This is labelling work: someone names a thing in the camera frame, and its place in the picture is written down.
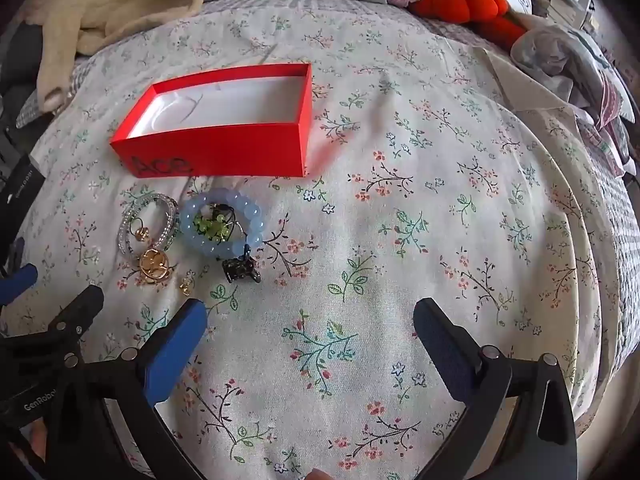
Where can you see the small gold charm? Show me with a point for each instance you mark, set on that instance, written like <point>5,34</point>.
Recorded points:
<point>186,285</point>

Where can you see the orange pumpkin plush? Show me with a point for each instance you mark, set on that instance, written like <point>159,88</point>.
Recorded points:
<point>450,2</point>

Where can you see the beige quilted jacket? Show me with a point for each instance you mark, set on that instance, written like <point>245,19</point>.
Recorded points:
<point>100,10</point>

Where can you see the black hair clip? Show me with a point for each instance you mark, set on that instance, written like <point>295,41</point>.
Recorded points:
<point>240,267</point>

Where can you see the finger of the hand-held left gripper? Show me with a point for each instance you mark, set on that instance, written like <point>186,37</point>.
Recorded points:
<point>20,280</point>
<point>75,312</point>

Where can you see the round gold brooch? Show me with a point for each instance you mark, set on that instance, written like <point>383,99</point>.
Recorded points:
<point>150,262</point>

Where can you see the black box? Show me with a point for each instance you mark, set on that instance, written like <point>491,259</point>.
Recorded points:
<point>22,190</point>

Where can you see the red cardboard box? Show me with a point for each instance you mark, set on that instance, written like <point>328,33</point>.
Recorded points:
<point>225,150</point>

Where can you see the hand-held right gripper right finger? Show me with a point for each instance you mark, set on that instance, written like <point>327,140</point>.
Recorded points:
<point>445,355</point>

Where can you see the floral bedsheet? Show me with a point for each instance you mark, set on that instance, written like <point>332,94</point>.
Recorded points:
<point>400,210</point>

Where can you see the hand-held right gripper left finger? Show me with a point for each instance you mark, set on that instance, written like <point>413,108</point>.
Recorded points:
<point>175,350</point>

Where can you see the grey crumpled cloth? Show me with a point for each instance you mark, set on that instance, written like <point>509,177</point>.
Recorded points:
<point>545,50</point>

